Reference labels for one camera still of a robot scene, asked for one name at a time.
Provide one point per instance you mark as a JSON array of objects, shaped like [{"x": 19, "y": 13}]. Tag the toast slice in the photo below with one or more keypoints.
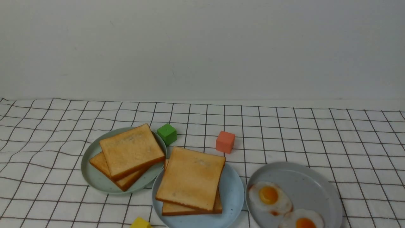
[
  {"x": 131, "y": 151},
  {"x": 218, "y": 205},
  {"x": 100, "y": 163},
  {"x": 190, "y": 177}
]

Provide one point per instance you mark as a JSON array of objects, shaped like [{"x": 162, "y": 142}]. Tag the orange cube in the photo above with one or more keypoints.
[{"x": 225, "y": 142}]

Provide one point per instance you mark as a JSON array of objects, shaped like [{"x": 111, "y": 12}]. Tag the green cube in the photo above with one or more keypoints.
[{"x": 168, "y": 134}]

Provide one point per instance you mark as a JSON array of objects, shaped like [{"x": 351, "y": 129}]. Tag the light blue plate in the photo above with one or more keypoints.
[{"x": 197, "y": 190}]

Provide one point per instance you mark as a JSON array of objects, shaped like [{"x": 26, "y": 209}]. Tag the left fried egg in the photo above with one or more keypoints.
[{"x": 269, "y": 197}]

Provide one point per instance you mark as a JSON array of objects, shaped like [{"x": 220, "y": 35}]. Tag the fried egg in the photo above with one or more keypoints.
[
  {"x": 269, "y": 197},
  {"x": 302, "y": 218}
]

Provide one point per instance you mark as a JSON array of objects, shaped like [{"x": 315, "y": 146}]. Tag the pale green plate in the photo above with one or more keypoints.
[{"x": 102, "y": 183}]

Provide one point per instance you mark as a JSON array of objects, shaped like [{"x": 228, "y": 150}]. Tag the yellow cube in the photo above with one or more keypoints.
[{"x": 139, "y": 222}]

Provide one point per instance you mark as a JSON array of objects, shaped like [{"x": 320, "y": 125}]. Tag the grey plate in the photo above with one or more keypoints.
[{"x": 306, "y": 188}]

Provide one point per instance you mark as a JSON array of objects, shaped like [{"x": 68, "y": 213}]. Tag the right fried egg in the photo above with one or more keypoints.
[{"x": 302, "y": 218}]

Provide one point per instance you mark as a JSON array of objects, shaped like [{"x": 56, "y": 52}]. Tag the white checkered tablecloth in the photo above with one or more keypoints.
[{"x": 361, "y": 152}]

